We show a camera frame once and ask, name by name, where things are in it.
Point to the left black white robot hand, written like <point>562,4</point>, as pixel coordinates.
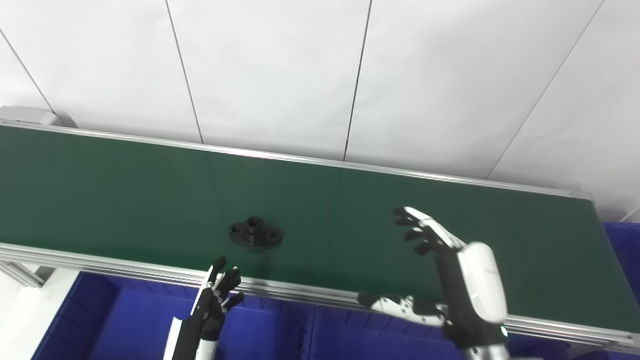
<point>197,330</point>

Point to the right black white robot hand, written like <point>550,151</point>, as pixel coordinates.
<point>475,295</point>

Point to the black flanged machine part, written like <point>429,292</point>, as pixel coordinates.
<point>255,235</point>

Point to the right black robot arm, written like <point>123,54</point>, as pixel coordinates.
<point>485,353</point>

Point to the blue plastic bin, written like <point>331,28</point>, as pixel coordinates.
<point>625,260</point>
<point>125,325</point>
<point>380,340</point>

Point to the green conveyor belt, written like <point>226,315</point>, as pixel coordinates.
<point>100,263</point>
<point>125,195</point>

